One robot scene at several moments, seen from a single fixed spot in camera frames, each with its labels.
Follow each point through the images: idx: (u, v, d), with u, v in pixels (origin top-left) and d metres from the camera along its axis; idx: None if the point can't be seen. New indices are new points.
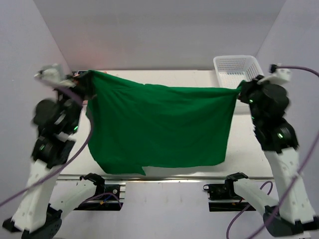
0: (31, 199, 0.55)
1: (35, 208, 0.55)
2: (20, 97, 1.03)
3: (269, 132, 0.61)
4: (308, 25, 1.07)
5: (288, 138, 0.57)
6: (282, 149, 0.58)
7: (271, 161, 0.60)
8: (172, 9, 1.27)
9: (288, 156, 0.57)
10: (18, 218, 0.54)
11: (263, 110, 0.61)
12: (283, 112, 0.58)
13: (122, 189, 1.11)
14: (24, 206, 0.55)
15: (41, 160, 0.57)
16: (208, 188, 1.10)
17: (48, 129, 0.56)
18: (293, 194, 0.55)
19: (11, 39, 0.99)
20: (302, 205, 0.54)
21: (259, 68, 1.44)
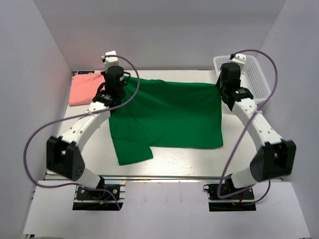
0: (82, 123, 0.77)
1: (83, 130, 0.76)
2: (20, 96, 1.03)
3: (229, 95, 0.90)
4: (308, 24, 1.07)
5: (244, 94, 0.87)
6: (241, 99, 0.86)
7: (237, 109, 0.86)
8: (172, 9, 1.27)
9: (245, 103, 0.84)
10: (68, 133, 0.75)
11: (225, 79, 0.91)
12: (238, 79, 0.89)
13: (122, 189, 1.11)
14: (75, 126, 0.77)
15: (99, 101, 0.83)
16: (208, 188, 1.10)
17: (109, 84, 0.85)
18: (256, 124, 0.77)
19: (11, 39, 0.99)
20: (268, 132, 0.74)
21: (260, 69, 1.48)
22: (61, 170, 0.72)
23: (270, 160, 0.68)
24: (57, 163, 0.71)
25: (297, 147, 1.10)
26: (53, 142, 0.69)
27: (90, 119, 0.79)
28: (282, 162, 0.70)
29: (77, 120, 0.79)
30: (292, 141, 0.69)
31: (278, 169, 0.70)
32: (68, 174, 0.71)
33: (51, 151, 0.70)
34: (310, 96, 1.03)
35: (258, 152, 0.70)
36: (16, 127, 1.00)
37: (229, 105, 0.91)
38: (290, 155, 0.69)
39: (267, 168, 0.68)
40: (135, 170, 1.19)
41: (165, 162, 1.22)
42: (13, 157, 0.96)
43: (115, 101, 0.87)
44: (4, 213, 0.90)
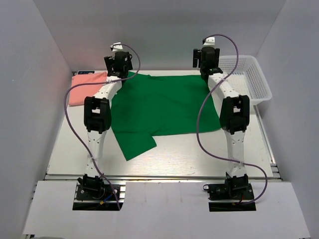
0: (106, 88, 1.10)
1: (108, 91, 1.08)
2: (20, 96, 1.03)
3: (205, 71, 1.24)
4: (308, 25, 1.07)
5: (216, 69, 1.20)
6: (214, 73, 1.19)
7: (211, 81, 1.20)
8: (172, 9, 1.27)
9: (216, 75, 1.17)
10: (98, 94, 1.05)
11: (203, 60, 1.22)
12: (213, 59, 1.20)
13: (122, 189, 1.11)
14: (102, 90, 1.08)
15: (113, 75, 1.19)
16: (208, 188, 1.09)
17: (118, 63, 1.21)
18: (222, 87, 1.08)
19: (11, 40, 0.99)
20: (230, 91, 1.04)
21: (260, 69, 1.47)
22: (95, 122, 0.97)
23: (230, 108, 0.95)
24: (92, 117, 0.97)
25: (297, 147, 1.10)
26: (90, 99, 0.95)
27: (111, 86, 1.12)
28: (241, 111, 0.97)
29: (102, 86, 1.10)
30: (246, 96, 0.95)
31: (239, 118, 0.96)
32: (100, 125, 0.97)
33: (88, 106, 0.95)
34: (309, 96, 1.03)
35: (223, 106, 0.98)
36: (16, 128, 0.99)
37: (206, 79, 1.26)
38: (245, 106, 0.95)
39: (230, 116, 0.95)
40: (135, 170, 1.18)
41: (164, 162, 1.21)
42: (12, 157, 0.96)
43: (124, 74, 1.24)
44: (4, 213, 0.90)
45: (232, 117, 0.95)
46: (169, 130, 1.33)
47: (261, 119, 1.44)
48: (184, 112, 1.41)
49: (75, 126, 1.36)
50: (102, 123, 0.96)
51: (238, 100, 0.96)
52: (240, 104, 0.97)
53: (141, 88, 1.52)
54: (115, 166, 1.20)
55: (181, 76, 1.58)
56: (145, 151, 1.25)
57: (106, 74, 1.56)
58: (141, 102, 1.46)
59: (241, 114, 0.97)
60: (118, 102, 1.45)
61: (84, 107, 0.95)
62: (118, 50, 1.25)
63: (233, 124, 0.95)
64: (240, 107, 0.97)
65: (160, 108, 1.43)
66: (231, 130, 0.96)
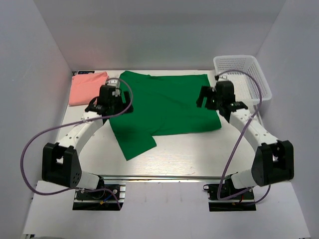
0: (78, 130, 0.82)
1: (79, 135, 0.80)
2: (20, 96, 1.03)
3: (225, 107, 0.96)
4: (308, 25, 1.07)
5: (239, 105, 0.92)
6: (237, 109, 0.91)
7: (233, 120, 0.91)
8: (172, 9, 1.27)
9: (241, 112, 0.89)
10: (65, 139, 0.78)
11: (220, 95, 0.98)
12: (232, 93, 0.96)
13: (122, 189, 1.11)
14: (71, 133, 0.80)
15: (92, 111, 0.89)
16: (208, 188, 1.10)
17: (103, 97, 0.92)
18: (252, 129, 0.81)
19: (12, 40, 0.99)
20: (264, 135, 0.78)
21: (260, 69, 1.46)
22: (57, 178, 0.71)
23: (269, 158, 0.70)
24: (53, 172, 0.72)
25: (297, 147, 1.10)
26: (50, 149, 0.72)
27: (85, 126, 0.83)
28: (283, 162, 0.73)
29: (73, 127, 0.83)
30: (288, 141, 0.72)
31: (280, 171, 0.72)
32: (64, 180, 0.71)
33: (48, 157, 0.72)
34: (310, 96, 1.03)
35: (256, 154, 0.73)
36: (16, 127, 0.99)
37: (226, 118, 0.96)
38: (288, 155, 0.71)
39: (268, 169, 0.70)
40: (135, 170, 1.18)
41: (164, 162, 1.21)
42: (12, 158, 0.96)
43: (106, 111, 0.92)
44: (4, 213, 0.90)
45: (270, 169, 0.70)
46: (169, 130, 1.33)
47: (261, 119, 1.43)
48: (183, 112, 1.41)
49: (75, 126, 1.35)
50: (67, 179, 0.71)
51: (276, 146, 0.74)
52: (278, 150, 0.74)
53: (140, 87, 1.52)
54: (115, 166, 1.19)
55: (182, 76, 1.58)
56: (145, 151, 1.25)
57: (106, 74, 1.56)
58: (141, 102, 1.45)
59: (281, 166, 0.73)
60: None
61: (43, 157, 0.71)
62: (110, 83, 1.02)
63: (271, 178, 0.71)
64: (279, 156, 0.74)
65: (160, 107, 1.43)
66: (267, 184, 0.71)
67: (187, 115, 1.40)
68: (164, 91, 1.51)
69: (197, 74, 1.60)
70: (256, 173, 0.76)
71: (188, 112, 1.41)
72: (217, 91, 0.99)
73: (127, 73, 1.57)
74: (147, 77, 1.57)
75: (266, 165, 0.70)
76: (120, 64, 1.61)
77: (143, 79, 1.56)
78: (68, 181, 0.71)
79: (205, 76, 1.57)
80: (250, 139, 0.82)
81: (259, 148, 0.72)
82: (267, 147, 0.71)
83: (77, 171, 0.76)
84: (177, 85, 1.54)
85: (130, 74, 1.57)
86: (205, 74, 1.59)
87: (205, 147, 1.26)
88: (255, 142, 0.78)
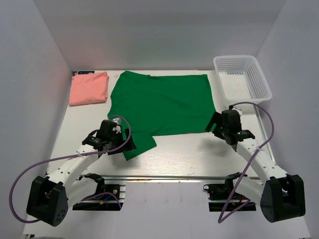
0: (70, 165, 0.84)
1: (71, 171, 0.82)
2: (20, 96, 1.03)
3: (231, 135, 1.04)
4: (308, 25, 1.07)
5: (246, 134, 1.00)
6: (243, 139, 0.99)
7: (240, 149, 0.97)
8: (172, 9, 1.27)
9: (247, 142, 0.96)
10: (56, 174, 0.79)
11: (227, 124, 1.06)
12: (238, 123, 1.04)
13: (122, 189, 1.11)
14: (63, 167, 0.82)
15: (89, 144, 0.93)
16: (208, 188, 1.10)
17: (103, 132, 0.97)
18: (260, 160, 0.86)
19: (11, 40, 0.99)
20: (272, 168, 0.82)
21: (260, 69, 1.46)
22: (41, 213, 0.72)
23: (279, 194, 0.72)
24: (39, 205, 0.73)
25: (296, 148, 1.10)
26: (40, 182, 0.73)
27: (79, 161, 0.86)
28: (293, 197, 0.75)
29: (66, 162, 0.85)
30: (297, 177, 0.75)
31: (290, 206, 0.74)
32: (48, 216, 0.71)
33: (35, 191, 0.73)
34: (310, 97, 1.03)
35: (266, 189, 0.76)
36: (16, 127, 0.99)
37: (233, 145, 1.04)
38: (298, 190, 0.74)
39: (278, 204, 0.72)
40: (134, 170, 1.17)
41: (165, 162, 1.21)
42: (12, 158, 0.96)
43: (102, 146, 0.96)
44: (4, 213, 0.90)
45: (281, 206, 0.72)
46: (169, 130, 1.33)
47: (261, 119, 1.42)
48: (183, 112, 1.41)
49: (75, 127, 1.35)
50: (50, 216, 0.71)
51: (285, 180, 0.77)
52: (287, 184, 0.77)
53: (140, 87, 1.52)
54: (115, 166, 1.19)
55: (182, 76, 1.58)
56: (145, 152, 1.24)
57: (106, 74, 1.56)
58: (141, 103, 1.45)
59: (291, 200, 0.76)
60: (118, 102, 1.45)
61: (30, 190, 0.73)
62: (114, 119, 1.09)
63: (282, 215, 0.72)
64: (290, 190, 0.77)
65: (159, 108, 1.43)
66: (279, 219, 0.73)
67: (187, 115, 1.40)
68: (164, 91, 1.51)
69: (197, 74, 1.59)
70: (265, 207, 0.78)
71: (188, 112, 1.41)
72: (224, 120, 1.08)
73: (127, 73, 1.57)
74: (147, 77, 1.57)
75: (277, 201, 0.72)
76: (120, 65, 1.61)
77: (143, 79, 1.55)
78: (51, 217, 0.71)
79: (205, 76, 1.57)
80: (258, 170, 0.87)
81: (268, 182, 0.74)
82: (277, 181, 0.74)
83: (63, 208, 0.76)
84: (177, 85, 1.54)
85: (129, 75, 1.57)
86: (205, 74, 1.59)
87: (206, 148, 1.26)
88: (263, 174, 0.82)
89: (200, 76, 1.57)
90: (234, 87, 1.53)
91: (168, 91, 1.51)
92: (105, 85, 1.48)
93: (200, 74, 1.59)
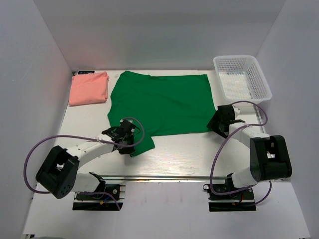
0: (88, 146, 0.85)
1: (87, 150, 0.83)
2: (21, 97, 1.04)
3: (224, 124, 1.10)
4: (308, 25, 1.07)
5: (237, 120, 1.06)
6: (235, 123, 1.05)
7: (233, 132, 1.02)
8: (172, 10, 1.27)
9: (238, 124, 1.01)
10: (74, 148, 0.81)
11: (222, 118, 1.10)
12: (232, 114, 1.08)
13: (122, 189, 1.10)
14: (81, 145, 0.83)
15: (108, 135, 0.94)
16: (208, 188, 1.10)
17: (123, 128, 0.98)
18: (246, 131, 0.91)
19: (11, 40, 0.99)
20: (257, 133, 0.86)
21: (260, 68, 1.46)
22: (50, 180, 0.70)
23: (262, 150, 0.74)
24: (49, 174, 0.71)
25: (295, 148, 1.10)
26: (59, 151, 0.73)
27: (97, 145, 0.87)
28: (278, 156, 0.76)
29: (84, 142, 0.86)
30: (279, 136, 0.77)
31: (276, 164, 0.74)
32: (54, 186, 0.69)
33: (51, 159, 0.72)
34: (310, 97, 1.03)
35: (251, 148, 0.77)
36: (16, 127, 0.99)
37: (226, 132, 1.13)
38: (281, 148, 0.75)
39: (262, 159, 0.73)
40: (135, 170, 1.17)
41: (165, 162, 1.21)
42: (12, 157, 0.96)
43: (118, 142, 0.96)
44: (4, 213, 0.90)
45: (266, 162, 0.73)
46: (169, 131, 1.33)
47: (261, 119, 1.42)
48: (183, 112, 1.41)
49: (75, 126, 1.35)
50: (57, 184, 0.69)
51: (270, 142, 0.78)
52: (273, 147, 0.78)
53: (140, 87, 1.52)
54: (115, 167, 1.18)
55: (183, 76, 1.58)
56: (145, 152, 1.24)
57: (106, 74, 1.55)
58: (141, 103, 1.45)
59: (278, 160, 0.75)
60: (118, 102, 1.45)
61: (47, 157, 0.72)
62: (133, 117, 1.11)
63: (268, 172, 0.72)
64: (275, 152, 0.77)
65: (159, 108, 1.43)
66: (264, 175, 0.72)
67: (187, 115, 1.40)
68: (164, 91, 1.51)
69: (198, 74, 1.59)
70: (253, 168, 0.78)
71: (187, 112, 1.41)
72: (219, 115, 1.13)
73: (127, 73, 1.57)
74: (147, 77, 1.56)
75: (261, 156, 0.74)
76: (120, 64, 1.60)
77: (143, 79, 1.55)
78: (57, 188, 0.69)
79: (205, 77, 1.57)
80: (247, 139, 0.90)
81: (251, 139, 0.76)
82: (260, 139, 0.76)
83: (71, 183, 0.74)
84: (177, 85, 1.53)
85: (130, 74, 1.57)
86: (204, 74, 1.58)
87: (206, 148, 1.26)
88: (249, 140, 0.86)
89: (200, 77, 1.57)
90: (235, 87, 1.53)
91: (168, 91, 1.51)
92: (105, 85, 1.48)
93: (200, 74, 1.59)
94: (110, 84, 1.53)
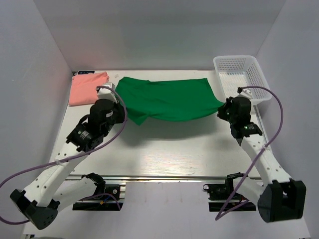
0: (48, 176, 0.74)
1: (48, 184, 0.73)
2: (21, 97, 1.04)
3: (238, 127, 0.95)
4: (308, 25, 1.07)
5: (254, 129, 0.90)
6: (250, 134, 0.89)
7: (244, 144, 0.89)
8: (172, 10, 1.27)
9: (254, 139, 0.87)
10: (32, 187, 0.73)
11: (236, 113, 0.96)
12: (247, 114, 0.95)
13: (122, 189, 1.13)
14: (40, 179, 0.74)
15: (74, 141, 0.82)
16: (208, 188, 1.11)
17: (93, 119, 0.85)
18: (264, 160, 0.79)
19: (12, 41, 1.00)
20: (276, 170, 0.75)
21: (260, 68, 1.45)
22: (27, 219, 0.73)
23: (279, 198, 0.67)
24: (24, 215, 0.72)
25: (296, 148, 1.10)
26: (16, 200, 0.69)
27: (59, 170, 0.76)
28: (292, 202, 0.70)
29: (43, 171, 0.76)
30: (301, 183, 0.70)
31: (288, 211, 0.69)
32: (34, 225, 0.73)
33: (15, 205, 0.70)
34: (310, 96, 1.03)
35: (266, 191, 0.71)
36: (16, 127, 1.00)
37: (238, 140, 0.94)
38: (298, 196, 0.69)
39: (275, 207, 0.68)
40: (135, 171, 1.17)
41: (165, 162, 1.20)
42: (12, 157, 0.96)
43: (93, 139, 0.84)
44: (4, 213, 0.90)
45: (278, 209, 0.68)
46: (169, 131, 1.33)
47: (261, 119, 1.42)
48: None
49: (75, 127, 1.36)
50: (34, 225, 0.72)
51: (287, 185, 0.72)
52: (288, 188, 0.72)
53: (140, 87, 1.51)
54: (115, 167, 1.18)
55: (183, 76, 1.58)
56: (145, 152, 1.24)
57: (106, 74, 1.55)
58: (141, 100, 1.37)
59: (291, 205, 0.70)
60: None
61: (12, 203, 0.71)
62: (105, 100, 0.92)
63: (277, 217, 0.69)
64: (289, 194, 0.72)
65: None
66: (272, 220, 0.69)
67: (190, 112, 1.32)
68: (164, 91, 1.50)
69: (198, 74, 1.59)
70: (261, 207, 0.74)
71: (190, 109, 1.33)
72: (233, 108, 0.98)
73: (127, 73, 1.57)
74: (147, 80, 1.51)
75: (275, 204, 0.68)
76: (120, 65, 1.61)
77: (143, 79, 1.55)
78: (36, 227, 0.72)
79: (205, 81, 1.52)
80: (261, 170, 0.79)
81: (268, 185, 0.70)
82: (279, 186, 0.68)
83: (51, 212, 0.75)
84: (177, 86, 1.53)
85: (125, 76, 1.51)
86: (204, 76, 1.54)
87: (206, 148, 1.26)
88: (266, 177, 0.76)
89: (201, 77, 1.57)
90: (235, 87, 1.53)
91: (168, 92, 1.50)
92: (105, 86, 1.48)
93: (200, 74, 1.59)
94: (111, 84, 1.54)
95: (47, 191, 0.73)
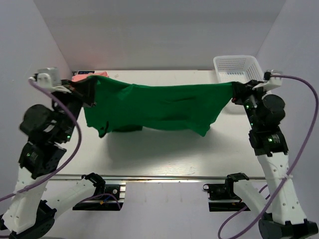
0: (17, 204, 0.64)
1: (19, 213, 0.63)
2: (21, 96, 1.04)
3: (260, 138, 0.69)
4: (307, 25, 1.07)
5: (279, 145, 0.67)
6: (273, 152, 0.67)
7: (262, 160, 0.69)
8: (172, 10, 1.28)
9: (277, 160, 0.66)
10: (7, 217, 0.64)
11: (259, 117, 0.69)
12: (278, 122, 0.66)
13: (122, 189, 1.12)
14: (11, 208, 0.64)
15: (27, 167, 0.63)
16: (208, 188, 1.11)
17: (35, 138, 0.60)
18: (283, 195, 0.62)
19: (12, 41, 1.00)
20: (292, 207, 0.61)
21: (260, 68, 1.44)
22: None
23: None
24: None
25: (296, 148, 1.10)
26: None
27: (24, 197, 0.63)
28: None
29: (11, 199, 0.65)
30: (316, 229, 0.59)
31: None
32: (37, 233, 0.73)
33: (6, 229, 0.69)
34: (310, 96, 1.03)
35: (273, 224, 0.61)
36: (15, 127, 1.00)
37: (255, 150, 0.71)
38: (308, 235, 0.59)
39: None
40: (135, 170, 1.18)
41: (164, 162, 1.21)
42: (12, 158, 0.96)
43: (48, 160, 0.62)
44: None
45: None
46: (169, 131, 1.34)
47: None
48: None
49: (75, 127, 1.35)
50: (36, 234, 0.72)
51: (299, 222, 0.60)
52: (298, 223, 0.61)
53: None
54: (115, 167, 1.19)
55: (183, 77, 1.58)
56: (144, 152, 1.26)
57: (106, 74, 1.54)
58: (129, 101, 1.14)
59: None
60: None
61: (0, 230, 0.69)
62: (41, 105, 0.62)
63: None
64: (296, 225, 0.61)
65: None
66: None
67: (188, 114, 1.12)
68: None
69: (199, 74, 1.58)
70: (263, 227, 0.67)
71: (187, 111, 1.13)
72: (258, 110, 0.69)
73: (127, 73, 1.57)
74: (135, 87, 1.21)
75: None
76: (120, 65, 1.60)
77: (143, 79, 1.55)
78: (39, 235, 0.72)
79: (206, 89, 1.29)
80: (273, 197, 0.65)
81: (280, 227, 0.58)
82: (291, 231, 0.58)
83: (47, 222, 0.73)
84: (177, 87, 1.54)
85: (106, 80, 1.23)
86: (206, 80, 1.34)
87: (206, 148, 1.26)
88: (278, 211, 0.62)
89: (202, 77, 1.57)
90: None
91: None
92: None
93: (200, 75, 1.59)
94: None
95: (23, 219, 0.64)
